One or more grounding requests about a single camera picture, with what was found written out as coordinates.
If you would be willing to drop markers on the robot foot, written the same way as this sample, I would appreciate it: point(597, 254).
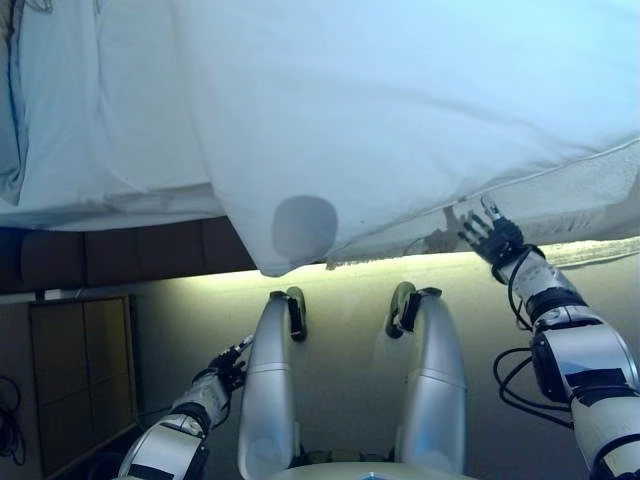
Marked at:
point(400, 305)
point(299, 310)

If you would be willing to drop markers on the robot left silver arm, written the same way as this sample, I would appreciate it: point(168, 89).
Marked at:
point(165, 440)

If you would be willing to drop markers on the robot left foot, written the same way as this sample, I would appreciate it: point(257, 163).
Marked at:
point(299, 310)

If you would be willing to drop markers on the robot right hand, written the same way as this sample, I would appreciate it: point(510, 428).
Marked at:
point(497, 237)

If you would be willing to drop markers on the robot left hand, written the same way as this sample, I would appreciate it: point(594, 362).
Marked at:
point(230, 367)

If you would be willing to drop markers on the robot silver torso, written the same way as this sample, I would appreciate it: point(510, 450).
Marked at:
point(350, 472)

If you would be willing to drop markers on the mattress with white sheet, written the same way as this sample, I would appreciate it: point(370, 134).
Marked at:
point(125, 100)

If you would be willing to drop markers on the grey fringed blanket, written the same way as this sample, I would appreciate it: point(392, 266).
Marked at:
point(575, 200)

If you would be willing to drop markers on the brown wooden nightstand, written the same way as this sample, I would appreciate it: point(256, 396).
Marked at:
point(80, 375)

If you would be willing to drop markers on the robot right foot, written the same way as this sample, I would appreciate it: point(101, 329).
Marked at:
point(400, 305)

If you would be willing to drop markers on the white duvet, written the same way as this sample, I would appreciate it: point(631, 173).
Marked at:
point(375, 100)

